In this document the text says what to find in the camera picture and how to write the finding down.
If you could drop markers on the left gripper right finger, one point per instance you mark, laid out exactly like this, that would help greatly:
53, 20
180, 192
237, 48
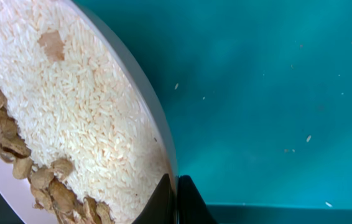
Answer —
191, 207

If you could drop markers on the white rice pile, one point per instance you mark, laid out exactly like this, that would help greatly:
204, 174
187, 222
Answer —
70, 99

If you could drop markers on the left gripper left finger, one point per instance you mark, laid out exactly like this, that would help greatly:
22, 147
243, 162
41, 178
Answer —
161, 205

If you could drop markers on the peanut shells pile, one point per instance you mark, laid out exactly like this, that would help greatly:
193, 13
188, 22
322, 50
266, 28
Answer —
47, 183

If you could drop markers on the teal serving tray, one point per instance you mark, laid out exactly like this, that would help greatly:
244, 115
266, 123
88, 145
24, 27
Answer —
258, 97

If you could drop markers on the pink plate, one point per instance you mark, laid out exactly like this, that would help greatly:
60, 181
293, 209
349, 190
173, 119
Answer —
16, 192

